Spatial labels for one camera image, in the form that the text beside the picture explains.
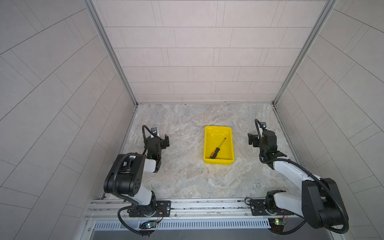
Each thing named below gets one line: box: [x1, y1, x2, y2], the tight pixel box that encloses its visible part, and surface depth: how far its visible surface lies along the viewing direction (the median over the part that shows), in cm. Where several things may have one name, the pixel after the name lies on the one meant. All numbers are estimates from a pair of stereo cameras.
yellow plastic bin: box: [203, 126, 235, 165], surface depth 92 cm
